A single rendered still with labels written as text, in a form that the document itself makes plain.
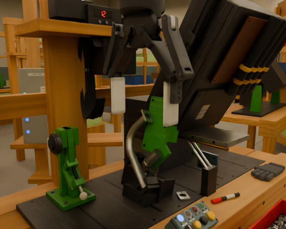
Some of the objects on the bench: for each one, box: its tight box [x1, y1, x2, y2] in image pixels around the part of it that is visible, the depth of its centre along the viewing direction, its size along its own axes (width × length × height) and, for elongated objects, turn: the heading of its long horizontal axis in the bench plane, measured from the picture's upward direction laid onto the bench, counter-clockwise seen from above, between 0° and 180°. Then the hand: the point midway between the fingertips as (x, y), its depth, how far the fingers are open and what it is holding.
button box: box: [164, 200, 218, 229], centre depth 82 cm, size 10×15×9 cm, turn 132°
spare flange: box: [176, 191, 191, 201], centre depth 100 cm, size 6×4×1 cm
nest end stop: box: [139, 184, 160, 195], centre depth 95 cm, size 4×7×6 cm, turn 132°
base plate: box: [16, 144, 266, 229], centre depth 116 cm, size 42×110×2 cm, turn 132°
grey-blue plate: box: [197, 150, 219, 181], centre depth 109 cm, size 10×2×14 cm, turn 42°
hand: (141, 112), depth 47 cm, fingers open, 13 cm apart
